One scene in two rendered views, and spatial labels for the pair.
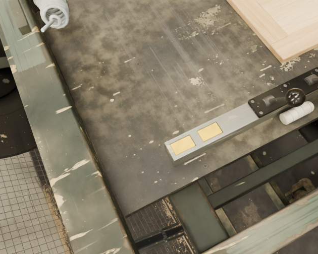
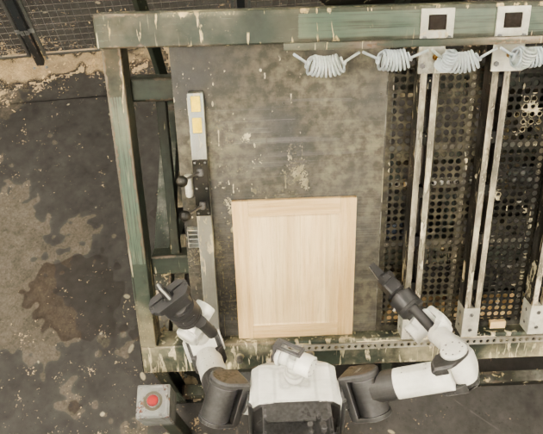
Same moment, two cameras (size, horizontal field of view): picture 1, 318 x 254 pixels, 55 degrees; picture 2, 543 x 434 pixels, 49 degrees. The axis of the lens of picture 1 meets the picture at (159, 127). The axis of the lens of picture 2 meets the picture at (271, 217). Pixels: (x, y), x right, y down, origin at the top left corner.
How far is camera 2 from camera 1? 1.35 m
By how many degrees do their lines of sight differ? 27
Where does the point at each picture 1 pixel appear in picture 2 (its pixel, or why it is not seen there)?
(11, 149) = not seen: outside the picture
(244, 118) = (196, 151)
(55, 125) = (238, 28)
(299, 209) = (127, 147)
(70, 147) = (215, 34)
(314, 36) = (240, 232)
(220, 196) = (161, 109)
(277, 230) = (121, 129)
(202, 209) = (156, 94)
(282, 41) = (246, 210)
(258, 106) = (199, 164)
